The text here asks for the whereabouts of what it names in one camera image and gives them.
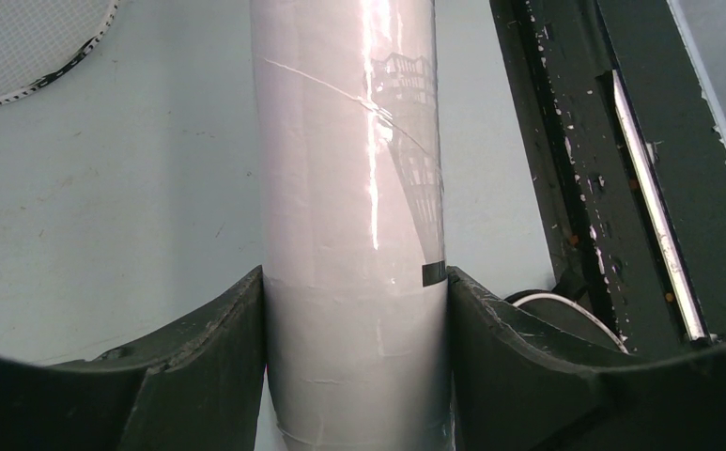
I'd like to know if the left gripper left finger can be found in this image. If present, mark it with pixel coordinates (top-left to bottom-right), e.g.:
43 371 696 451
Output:
0 268 266 450

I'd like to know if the black racket cover bag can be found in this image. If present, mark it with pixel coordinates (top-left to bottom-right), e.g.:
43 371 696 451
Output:
504 289 630 354

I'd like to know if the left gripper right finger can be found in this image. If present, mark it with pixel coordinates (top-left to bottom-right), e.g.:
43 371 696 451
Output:
448 267 726 450

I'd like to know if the white shuttlecock tube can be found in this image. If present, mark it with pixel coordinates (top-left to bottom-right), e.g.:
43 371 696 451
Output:
251 1 453 450

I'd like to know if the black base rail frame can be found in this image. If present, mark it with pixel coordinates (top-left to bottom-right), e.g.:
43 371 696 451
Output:
490 1 726 359

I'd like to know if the left white badminton racket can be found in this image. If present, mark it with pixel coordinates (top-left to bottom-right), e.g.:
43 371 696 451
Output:
0 0 120 106

